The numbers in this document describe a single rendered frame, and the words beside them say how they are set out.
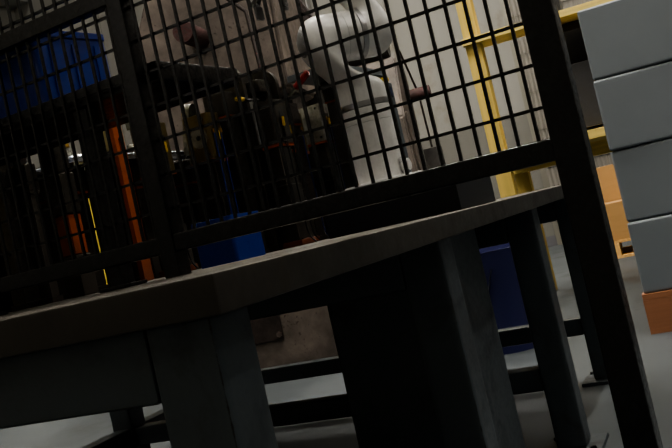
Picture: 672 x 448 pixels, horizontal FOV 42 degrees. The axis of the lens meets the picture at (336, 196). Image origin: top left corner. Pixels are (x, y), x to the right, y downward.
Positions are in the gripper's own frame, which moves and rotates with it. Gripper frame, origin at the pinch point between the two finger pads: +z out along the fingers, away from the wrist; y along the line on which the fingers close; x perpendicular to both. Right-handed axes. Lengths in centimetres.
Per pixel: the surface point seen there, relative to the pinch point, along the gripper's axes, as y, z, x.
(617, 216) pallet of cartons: 78, 126, -502
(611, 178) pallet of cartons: 88, 97, -542
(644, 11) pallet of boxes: -59, 12, -174
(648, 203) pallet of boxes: -44, 90, -168
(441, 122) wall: 340, 0, -755
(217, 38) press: 176, -48, -184
